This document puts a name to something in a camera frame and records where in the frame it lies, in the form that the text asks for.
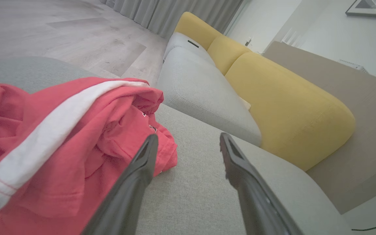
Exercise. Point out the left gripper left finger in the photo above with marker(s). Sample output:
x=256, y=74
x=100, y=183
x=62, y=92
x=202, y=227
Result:
x=126, y=202

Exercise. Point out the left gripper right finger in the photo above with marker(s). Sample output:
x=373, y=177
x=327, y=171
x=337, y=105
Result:
x=256, y=209

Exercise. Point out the red jersey with white sleeves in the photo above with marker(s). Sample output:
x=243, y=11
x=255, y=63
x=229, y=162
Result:
x=60, y=147

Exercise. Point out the yellow sofa back cushion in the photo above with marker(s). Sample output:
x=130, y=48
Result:
x=196, y=29
x=225, y=54
x=292, y=114

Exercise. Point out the black remote control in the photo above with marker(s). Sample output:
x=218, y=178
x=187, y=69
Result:
x=193, y=43

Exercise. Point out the white slatted appliance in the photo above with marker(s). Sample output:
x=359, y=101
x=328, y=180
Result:
x=352, y=65

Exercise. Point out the grey pleated curtain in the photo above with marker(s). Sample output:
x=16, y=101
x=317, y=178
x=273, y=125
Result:
x=175, y=14

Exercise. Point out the dark framed wall picture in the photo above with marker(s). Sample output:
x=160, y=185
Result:
x=370, y=9

